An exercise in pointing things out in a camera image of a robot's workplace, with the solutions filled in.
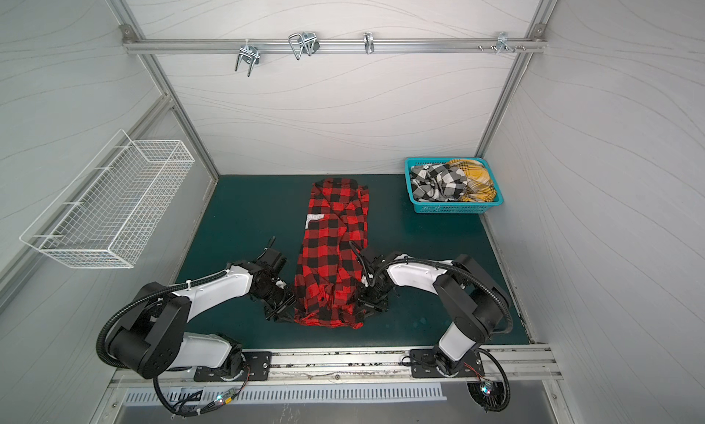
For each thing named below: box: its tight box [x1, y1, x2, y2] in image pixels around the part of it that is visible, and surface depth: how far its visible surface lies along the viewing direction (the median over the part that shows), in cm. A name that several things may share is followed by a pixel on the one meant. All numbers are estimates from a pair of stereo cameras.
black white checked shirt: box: [409, 163, 469, 202], surface depth 107 cm
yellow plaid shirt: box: [446, 158, 497, 202], surface depth 106 cm
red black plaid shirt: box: [293, 177, 370, 329], surface depth 95 cm
